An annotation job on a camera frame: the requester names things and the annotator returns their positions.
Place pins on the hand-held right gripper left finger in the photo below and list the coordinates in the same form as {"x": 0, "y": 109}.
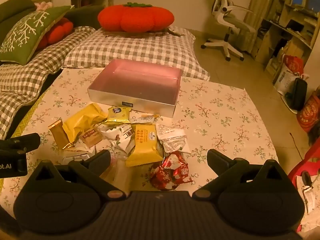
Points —
{"x": 100, "y": 158}

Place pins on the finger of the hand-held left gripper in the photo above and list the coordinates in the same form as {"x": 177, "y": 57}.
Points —
{"x": 22, "y": 141}

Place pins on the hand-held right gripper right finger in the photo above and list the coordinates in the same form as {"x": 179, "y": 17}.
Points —
{"x": 217, "y": 158}

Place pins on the white and green packet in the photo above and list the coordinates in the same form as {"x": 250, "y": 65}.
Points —
{"x": 120, "y": 137}

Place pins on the large yellow packet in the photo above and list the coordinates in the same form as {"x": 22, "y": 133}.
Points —
{"x": 82, "y": 122}

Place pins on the yellow packet with orange print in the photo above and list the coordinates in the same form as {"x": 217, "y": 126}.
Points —
{"x": 145, "y": 145}

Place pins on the yellow packet with round logo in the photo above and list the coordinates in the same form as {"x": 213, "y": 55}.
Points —
{"x": 118, "y": 113}

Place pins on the white packet with black text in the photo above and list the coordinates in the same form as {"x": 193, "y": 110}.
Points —
{"x": 172, "y": 137}

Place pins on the small white packet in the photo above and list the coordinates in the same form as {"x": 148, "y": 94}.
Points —
{"x": 144, "y": 119}

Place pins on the pink rectangular box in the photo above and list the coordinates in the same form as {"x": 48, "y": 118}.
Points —
{"x": 136, "y": 83}

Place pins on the green woven mat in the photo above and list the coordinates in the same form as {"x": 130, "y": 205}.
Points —
{"x": 21, "y": 127}

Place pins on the small beige packet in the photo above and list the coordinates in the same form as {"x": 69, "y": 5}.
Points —
{"x": 91, "y": 136}

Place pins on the white flat packet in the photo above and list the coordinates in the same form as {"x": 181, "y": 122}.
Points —
{"x": 75, "y": 155}

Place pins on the gold bar packet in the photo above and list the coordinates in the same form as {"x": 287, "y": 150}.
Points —
{"x": 58, "y": 135}

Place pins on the floral tablecloth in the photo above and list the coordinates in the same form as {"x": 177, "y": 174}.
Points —
{"x": 225, "y": 120}

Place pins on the red and white packet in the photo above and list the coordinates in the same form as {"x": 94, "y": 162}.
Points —
{"x": 171, "y": 171}

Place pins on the gray checkered floor cushion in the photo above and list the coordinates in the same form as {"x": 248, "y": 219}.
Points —
{"x": 140, "y": 47}
{"x": 27, "y": 80}

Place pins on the red plastic stool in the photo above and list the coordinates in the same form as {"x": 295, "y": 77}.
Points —
{"x": 308, "y": 163}

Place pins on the loose white papers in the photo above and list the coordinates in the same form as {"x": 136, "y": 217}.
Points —
{"x": 308, "y": 197}

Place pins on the white printed bag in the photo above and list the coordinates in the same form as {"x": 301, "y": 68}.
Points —
{"x": 283, "y": 80}

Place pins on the red printed bag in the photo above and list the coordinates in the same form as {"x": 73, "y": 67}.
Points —
{"x": 310, "y": 112}

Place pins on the black heater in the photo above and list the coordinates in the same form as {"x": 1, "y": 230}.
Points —
{"x": 299, "y": 93}

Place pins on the green pillow with branch print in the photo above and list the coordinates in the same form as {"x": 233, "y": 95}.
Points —
{"x": 28, "y": 35}

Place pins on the small red pumpkin pillow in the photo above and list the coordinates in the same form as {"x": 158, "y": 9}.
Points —
{"x": 56, "y": 33}

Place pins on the red shopping bag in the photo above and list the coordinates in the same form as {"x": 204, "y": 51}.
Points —
{"x": 292, "y": 63}

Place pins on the dark green cushion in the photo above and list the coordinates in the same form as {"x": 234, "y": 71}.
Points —
{"x": 15, "y": 8}

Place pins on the white office chair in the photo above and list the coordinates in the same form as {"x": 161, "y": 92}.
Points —
{"x": 228, "y": 20}

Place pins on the wooden desk shelf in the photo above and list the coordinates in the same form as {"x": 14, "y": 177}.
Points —
{"x": 287, "y": 35}

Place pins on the orange pumpkin pillow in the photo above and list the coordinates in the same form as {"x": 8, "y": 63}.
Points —
{"x": 136, "y": 17}

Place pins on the beige curtain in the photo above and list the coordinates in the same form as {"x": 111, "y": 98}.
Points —
{"x": 262, "y": 15}

